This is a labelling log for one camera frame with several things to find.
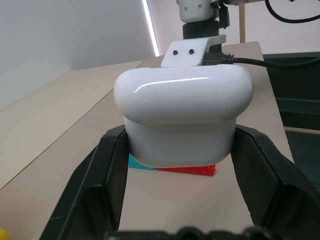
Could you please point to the teal plastic block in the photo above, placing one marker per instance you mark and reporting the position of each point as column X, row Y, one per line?
column 138, row 165

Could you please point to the yellow object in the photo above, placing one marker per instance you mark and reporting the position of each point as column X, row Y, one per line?
column 3, row 234

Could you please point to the light wooden pole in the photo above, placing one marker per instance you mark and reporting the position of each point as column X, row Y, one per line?
column 242, row 23

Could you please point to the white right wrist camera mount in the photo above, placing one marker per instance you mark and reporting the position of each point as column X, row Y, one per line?
column 183, row 52

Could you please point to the red plastic block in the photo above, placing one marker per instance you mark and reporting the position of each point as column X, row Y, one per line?
column 190, row 170

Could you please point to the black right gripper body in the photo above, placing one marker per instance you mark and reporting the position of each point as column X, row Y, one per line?
column 215, row 48

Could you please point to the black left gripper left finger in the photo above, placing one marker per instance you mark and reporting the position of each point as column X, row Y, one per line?
column 85, row 190

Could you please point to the white light strip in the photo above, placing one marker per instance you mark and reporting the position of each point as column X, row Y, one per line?
column 151, row 27

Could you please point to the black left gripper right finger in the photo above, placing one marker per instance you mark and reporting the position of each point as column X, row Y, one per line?
column 275, row 185

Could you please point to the dark green bin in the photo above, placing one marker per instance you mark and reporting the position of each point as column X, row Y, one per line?
column 300, row 105

